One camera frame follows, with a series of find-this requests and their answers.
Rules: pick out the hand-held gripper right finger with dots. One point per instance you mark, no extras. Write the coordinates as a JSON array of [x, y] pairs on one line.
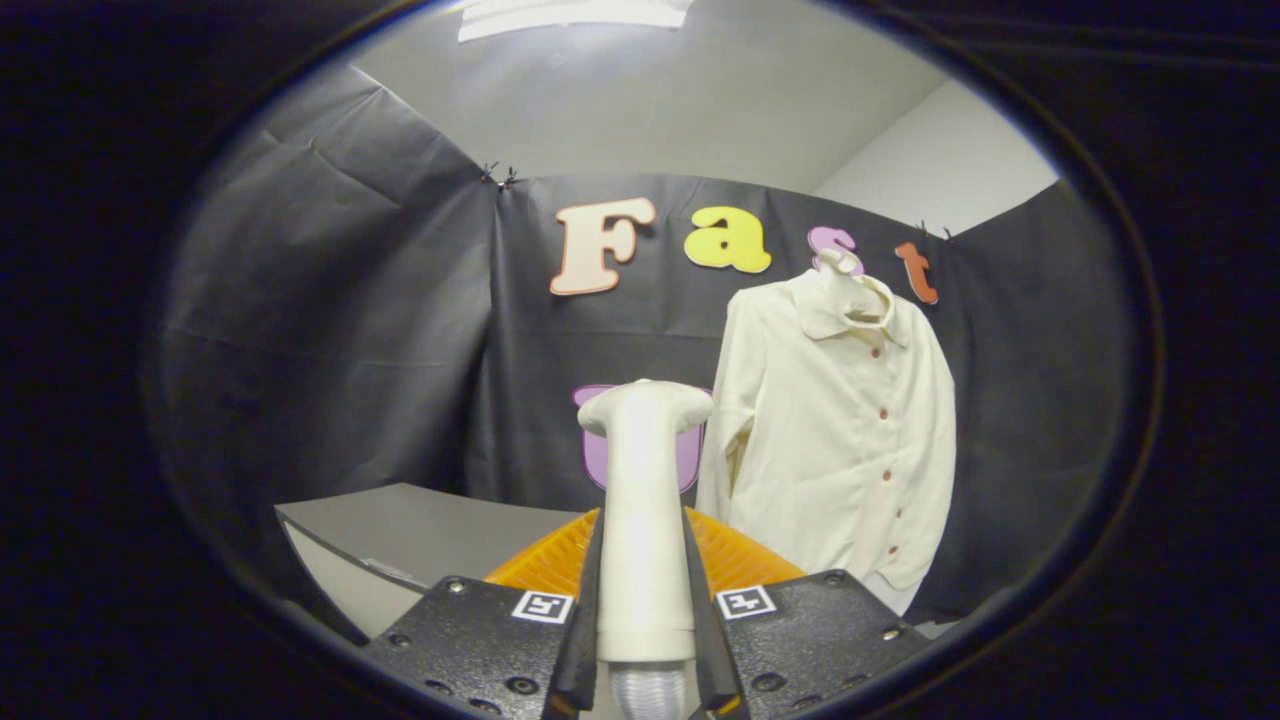
[[810, 630]]

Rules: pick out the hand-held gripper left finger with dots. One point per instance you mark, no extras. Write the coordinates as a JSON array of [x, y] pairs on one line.
[[480, 640]]

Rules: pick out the cream button-up shirt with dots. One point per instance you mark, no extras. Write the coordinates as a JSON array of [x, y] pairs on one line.
[[830, 450]]

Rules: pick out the cream garment steamer head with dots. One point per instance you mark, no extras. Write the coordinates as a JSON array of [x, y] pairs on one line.
[[645, 520]]

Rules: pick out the white clothes hanger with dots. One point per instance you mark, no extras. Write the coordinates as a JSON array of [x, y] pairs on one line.
[[845, 285]]

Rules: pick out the grey-topped white cabinet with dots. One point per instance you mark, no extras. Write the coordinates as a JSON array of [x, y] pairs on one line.
[[420, 525]]

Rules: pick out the black backdrop cloth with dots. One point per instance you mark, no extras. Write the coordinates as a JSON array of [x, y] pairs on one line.
[[330, 320]]

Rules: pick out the small black cloth clip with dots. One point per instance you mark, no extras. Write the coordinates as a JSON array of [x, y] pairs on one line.
[[499, 176]]

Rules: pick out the ceiling light panel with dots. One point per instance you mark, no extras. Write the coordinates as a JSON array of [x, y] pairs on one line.
[[570, 15]]

